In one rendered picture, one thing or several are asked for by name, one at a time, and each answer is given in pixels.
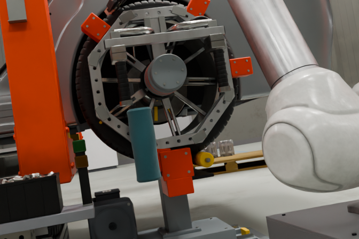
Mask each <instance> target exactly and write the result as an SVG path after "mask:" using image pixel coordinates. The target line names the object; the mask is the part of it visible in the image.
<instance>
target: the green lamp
mask: <svg viewBox="0 0 359 239"><path fill-rule="evenodd" d="M72 144H73V151H74V153H81V152H86V151H87V149H86V144H85V140H84V139H82V140H75V141H73V142H72Z"/></svg>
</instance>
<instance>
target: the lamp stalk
mask: <svg viewBox="0 0 359 239"><path fill-rule="evenodd" d="M75 154H76V156H82V155H85V152H81V153H75ZM78 173H79V180H80V187H81V195H82V202H83V207H84V206H90V205H93V202H92V196H91V189H90V181H89V174H88V168H81V169H78Z"/></svg>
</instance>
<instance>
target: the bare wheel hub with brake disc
mask: <svg viewBox="0 0 359 239"><path fill-rule="evenodd" d="M141 62H142V63H143V64H144V65H148V64H149V63H150V60H149V59H147V60H144V61H141ZM127 75H128V78H139V75H140V72H139V71H137V70H136V69H135V68H134V67H132V68H131V70H130V71H129V73H128V74H127ZM133 88H134V93H135V92H137V91H138V90H140V88H139V85H138V83H133ZM177 91H178V92H179V93H180V94H182V95H183V96H185V97H187V86H186V85H182V86H181V87H180V88H179V89H178V90H177ZM170 102H171V105H172V107H173V110H174V113H175V115H177V114H178V113H179V112H180V111H181V109H182V108H183V106H184V104H185V103H184V102H183V101H182V100H180V99H179V98H178V97H176V96H175V95H172V96H171V97H170ZM149 103H150V99H148V98H147V97H143V98H141V99H140V100H139V101H138V102H136V106H135V107H129V108H128V109H129V110H130V109H135V108H142V107H148V106H149ZM154 107H158V120H157V121H155V120H154ZM168 112H169V111H168ZM151 114H152V119H153V123H161V122H165V121H167V118H166V114H165V111H164V109H163V106H162V103H161V102H159V101H155V103H154V106H153V109H152V112H151ZM169 115H170V118H171V119H172V116H171V113H170V112H169Z"/></svg>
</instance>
